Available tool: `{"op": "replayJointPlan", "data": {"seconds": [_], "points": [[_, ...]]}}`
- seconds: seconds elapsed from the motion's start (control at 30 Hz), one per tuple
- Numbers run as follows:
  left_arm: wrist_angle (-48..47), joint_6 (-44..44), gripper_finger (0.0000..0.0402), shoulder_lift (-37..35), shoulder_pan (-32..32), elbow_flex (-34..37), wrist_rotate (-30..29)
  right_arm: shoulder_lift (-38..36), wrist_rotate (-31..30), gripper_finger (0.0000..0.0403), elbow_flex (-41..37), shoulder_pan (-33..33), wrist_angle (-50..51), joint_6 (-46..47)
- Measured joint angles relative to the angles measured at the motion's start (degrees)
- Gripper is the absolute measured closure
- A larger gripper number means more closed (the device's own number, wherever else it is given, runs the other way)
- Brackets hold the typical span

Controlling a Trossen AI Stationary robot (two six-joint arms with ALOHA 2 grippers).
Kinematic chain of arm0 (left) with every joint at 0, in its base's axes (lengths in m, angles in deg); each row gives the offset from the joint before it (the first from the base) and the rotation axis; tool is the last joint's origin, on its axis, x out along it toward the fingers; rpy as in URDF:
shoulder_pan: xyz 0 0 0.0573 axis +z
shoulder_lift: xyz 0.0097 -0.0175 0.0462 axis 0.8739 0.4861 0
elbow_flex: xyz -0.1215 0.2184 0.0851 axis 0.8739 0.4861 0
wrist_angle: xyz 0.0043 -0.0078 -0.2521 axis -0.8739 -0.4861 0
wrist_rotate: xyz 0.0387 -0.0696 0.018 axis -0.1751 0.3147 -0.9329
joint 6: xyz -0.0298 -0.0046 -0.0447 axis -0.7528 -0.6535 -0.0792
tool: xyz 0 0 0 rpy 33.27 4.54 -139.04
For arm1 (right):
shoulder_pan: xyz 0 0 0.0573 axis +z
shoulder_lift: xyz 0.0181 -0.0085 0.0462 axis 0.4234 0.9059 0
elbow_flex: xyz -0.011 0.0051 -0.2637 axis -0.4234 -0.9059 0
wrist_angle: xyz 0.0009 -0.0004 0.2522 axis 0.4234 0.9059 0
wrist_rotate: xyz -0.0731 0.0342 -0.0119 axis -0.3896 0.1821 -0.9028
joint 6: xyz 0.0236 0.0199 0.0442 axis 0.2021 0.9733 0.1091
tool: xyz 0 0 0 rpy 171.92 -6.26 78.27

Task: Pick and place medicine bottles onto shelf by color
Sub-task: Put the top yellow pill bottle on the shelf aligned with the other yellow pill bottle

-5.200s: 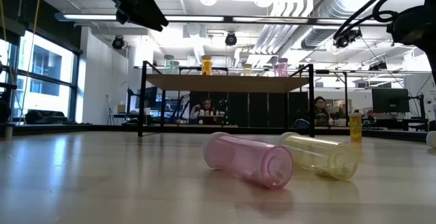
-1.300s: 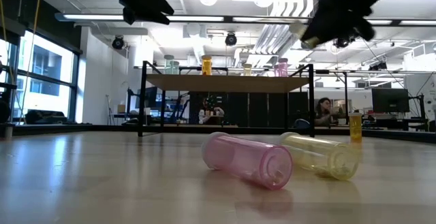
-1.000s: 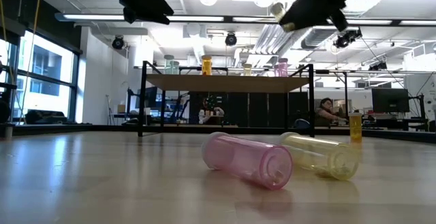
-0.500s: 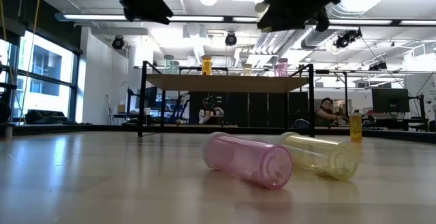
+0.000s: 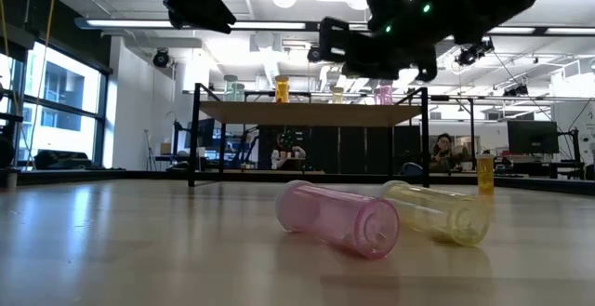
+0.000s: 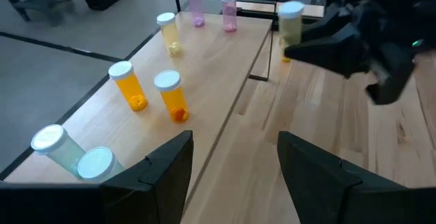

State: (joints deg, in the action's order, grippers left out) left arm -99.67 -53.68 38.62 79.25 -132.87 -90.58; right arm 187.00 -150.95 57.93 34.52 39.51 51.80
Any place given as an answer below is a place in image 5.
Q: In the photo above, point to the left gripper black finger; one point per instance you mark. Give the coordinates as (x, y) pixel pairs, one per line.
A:
(204, 15)

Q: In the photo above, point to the yellow medicine bottle white cap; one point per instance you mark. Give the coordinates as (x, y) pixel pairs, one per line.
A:
(337, 95)
(441, 213)

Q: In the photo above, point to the orange medicine bottle white cap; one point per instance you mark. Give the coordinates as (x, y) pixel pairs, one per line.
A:
(485, 176)
(281, 91)

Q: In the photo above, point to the wooden shelf black metal legs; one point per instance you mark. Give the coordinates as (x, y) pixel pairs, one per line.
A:
(307, 114)

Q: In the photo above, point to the overhead light bar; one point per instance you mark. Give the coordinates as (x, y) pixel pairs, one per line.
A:
(269, 25)

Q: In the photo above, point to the person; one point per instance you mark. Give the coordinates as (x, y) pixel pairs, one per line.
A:
(288, 152)
(445, 152)

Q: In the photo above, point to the large window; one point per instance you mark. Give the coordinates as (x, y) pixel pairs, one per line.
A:
(65, 110)

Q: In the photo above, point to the black monitor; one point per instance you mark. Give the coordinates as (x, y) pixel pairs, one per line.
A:
(532, 136)

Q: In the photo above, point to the black couch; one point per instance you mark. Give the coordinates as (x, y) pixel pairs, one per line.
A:
(60, 159)

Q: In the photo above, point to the black round ceiling camera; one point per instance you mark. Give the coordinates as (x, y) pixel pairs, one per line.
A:
(312, 55)
(161, 58)

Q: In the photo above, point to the black partition wall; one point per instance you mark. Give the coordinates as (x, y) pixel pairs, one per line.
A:
(353, 148)

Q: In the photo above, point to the black ceiling camera cluster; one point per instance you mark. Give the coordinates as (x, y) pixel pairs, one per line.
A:
(474, 53)

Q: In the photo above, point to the black aluminium table frame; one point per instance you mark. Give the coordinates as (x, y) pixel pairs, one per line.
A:
(139, 176)

